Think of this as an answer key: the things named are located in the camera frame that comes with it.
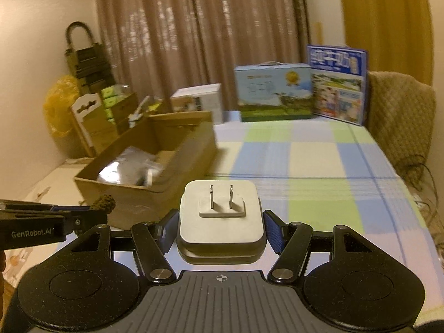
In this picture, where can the silver foil bag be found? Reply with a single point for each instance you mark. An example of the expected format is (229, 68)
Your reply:
(128, 166)

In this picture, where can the brown cardboard box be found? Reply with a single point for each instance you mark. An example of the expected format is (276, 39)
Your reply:
(173, 180)

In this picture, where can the quilted chair cover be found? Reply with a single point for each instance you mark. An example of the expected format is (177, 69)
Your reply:
(399, 125)

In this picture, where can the stack of green boxes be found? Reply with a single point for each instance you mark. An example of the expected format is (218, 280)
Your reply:
(112, 100)

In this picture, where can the dark blue milk carton box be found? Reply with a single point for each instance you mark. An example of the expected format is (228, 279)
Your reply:
(340, 83)

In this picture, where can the yellow plastic bag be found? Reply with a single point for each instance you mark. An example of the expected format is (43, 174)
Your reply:
(57, 111)

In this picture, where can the white wooden chair back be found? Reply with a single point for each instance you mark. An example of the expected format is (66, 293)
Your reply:
(86, 121)

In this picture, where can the plaid tablecloth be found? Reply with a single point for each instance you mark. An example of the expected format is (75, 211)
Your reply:
(312, 180)

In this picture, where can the light blue milk carton box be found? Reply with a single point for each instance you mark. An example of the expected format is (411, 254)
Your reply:
(270, 93)

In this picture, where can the yellow curtain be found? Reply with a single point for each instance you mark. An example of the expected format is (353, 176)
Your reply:
(385, 24)

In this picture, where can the white charger plug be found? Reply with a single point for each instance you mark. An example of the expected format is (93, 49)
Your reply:
(218, 222)

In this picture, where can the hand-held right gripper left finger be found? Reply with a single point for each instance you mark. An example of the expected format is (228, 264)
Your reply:
(168, 230)

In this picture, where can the white cardboard box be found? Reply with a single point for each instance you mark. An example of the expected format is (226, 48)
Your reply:
(201, 102)

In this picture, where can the brown curtain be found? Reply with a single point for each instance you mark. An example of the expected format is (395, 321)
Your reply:
(201, 34)

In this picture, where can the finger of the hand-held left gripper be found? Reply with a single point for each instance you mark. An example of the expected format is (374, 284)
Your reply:
(52, 208)
(85, 220)

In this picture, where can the black folding cart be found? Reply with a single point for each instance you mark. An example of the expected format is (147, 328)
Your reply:
(88, 59)

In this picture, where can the brown hair scrunchie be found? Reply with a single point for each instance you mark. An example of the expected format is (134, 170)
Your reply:
(103, 203)

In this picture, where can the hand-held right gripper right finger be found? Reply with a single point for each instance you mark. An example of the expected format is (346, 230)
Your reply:
(274, 232)

